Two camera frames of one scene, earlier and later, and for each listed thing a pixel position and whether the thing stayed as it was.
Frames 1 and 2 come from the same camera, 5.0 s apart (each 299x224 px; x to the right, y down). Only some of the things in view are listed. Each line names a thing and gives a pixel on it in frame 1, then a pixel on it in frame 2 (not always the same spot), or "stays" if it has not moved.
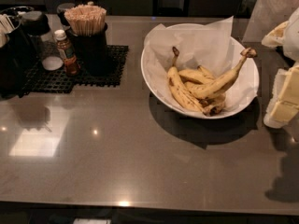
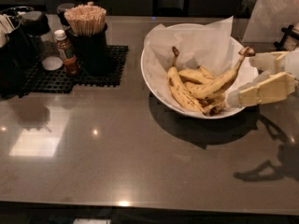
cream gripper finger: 283,104 to 265,88
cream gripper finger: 276,37 to 267,61
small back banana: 206,73 stays
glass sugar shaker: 35,23 stays
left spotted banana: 180,90 stays
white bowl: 201,69 stays
